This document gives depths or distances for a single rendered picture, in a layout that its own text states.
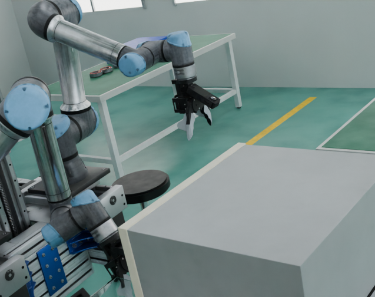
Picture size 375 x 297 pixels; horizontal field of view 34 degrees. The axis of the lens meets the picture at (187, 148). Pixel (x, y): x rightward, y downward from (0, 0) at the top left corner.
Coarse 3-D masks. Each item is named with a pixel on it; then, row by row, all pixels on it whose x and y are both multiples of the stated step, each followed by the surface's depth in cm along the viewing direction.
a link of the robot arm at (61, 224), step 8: (64, 208) 187; (56, 216) 182; (64, 216) 179; (72, 216) 179; (48, 224) 180; (56, 224) 179; (64, 224) 178; (72, 224) 178; (48, 232) 179; (56, 232) 178; (64, 232) 179; (72, 232) 179; (48, 240) 179; (56, 240) 179; (64, 240) 180
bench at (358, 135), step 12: (372, 108) 321; (360, 120) 308; (372, 120) 305; (336, 132) 300; (348, 132) 297; (360, 132) 293; (372, 132) 291; (324, 144) 288; (336, 144) 285; (348, 144) 282; (360, 144) 279; (372, 144) 277
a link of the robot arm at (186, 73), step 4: (176, 68) 203; (180, 68) 202; (184, 68) 202; (188, 68) 202; (192, 68) 203; (176, 72) 204; (180, 72) 203; (184, 72) 202; (188, 72) 202; (192, 72) 203; (196, 72) 205; (176, 76) 204; (180, 76) 203; (184, 76) 203; (188, 76) 203; (192, 76) 203; (180, 80) 204
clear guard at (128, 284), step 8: (112, 280) 149; (120, 280) 149; (128, 280) 148; (104, 288) 147; (112, 288) 146; (120, 288) 145; (128, 288) 145; (96, 296) 144; (104, 296) 143; (112, 296) 143; (120, 296) 142; (128, 296) 141
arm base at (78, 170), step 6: (72, 156) 222; (78, 156) 226; (66, 162) 221; (72, 162) 223; (78, 162) 225; (66, 168) 222; (72, 168) 222; (78, 168) 224; (84, 168) 227; (66, 174) 222; (72, 174) 222; (78, 174) 223; (84, 174) 225; (72, 180) 222; (78, 180) 223
